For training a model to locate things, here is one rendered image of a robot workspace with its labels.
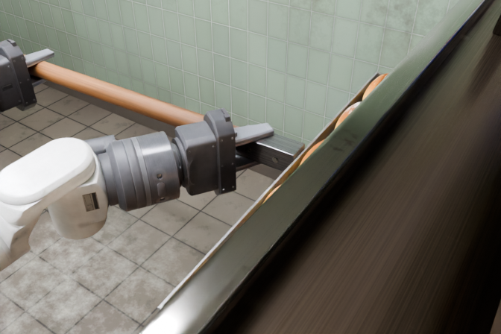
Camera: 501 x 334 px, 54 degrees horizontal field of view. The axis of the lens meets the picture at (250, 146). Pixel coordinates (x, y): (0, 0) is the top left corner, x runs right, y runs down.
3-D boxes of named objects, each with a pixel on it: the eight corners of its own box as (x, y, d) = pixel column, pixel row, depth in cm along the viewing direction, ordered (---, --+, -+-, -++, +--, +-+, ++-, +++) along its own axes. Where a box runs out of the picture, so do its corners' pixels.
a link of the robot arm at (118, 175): (145, 172, 55) (37, 197, 52) (151, 229, 63) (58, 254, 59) (124, 109, 62) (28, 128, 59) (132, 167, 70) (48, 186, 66)
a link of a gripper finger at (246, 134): (276, 137, 65) (232, 147, 63) (266, 124, 67) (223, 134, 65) (276, 127, 64) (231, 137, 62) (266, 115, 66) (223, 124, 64)
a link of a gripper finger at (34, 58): (57, 57, 86) (24, 68, 82) (47, 51, 88) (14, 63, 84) (54, 48, 85) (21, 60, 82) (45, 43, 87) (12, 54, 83)
